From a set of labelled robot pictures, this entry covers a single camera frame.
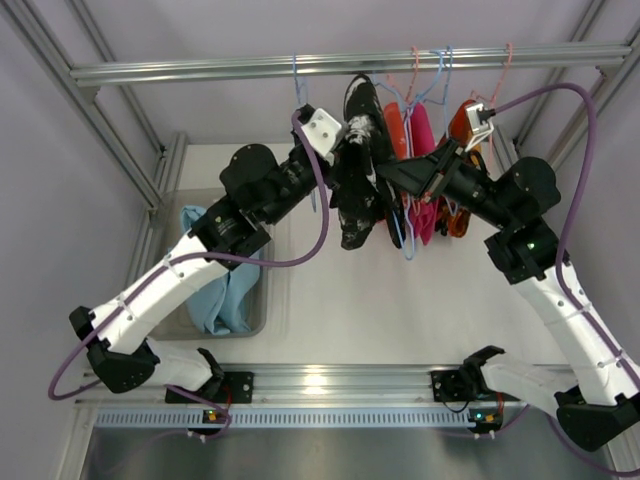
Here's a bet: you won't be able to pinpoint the black white patterned garment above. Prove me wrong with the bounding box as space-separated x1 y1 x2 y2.
330 73 406 250

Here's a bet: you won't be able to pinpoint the light blue wire hanger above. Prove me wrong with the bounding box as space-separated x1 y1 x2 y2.
292 53 318 213

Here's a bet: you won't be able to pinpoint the light blue trousers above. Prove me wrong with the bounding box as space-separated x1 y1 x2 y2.
179 204 264 337

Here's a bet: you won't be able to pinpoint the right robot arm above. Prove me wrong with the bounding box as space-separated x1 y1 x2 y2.
376 140 639 452

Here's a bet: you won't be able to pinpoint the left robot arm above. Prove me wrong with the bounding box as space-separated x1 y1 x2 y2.
69 143 335 399

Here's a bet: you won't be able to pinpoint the pink hanger middle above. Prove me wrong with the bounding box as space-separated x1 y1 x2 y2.
396 47 422 159

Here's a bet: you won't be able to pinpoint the pink hanger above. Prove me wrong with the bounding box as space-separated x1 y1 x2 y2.
396 47 422 159
470 42 514 168

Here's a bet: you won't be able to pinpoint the pink hanger rightmost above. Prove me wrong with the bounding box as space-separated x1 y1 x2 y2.
470 42 514 168

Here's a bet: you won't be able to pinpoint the orange yellow patterned garment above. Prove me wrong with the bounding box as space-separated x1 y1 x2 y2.
436 99 475 238

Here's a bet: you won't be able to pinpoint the magenta garment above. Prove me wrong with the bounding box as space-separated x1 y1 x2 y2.
409 104 439 246

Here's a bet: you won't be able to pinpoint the orange red patterned garment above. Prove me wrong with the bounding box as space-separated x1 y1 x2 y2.
383 102 409 160

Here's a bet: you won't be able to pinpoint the clear plastic bin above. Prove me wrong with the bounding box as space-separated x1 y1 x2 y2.
148 188 269 341

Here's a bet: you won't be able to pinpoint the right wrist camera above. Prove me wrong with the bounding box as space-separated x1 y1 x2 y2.
465 102 496 152

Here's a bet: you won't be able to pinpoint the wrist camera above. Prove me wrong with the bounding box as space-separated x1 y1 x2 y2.
465 102 496 152
301 108 346 165

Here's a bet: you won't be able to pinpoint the right aluminium frame post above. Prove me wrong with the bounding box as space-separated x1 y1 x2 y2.
487 0 640 211

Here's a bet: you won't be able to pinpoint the aluminium frame post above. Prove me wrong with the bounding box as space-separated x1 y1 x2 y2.
1 1 162 210
487 0 640 211

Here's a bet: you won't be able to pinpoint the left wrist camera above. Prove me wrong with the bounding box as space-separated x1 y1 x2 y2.
301 108 346 165

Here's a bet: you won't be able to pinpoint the aluminium hanging rail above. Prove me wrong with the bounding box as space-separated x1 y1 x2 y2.
72 42 632 87

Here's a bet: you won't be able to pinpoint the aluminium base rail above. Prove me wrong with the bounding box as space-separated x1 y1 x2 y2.
74 363 619 405

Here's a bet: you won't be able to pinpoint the left aluminium frame post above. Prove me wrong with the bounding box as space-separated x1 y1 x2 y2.
1 1 162 210

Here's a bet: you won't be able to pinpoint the slotted cable duct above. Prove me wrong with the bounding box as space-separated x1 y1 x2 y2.
94 406 498 429

